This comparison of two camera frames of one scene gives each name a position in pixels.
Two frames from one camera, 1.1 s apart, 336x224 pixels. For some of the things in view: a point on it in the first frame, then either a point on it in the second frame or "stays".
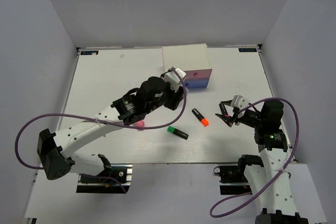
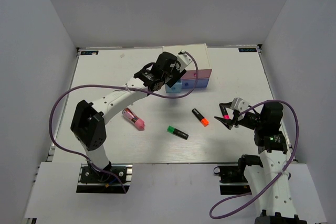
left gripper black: x=176 y=97 → x=177 y=77
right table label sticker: x=247 y=50 stays
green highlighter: x=177 y=132 stays
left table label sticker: x=89 y=52 stays
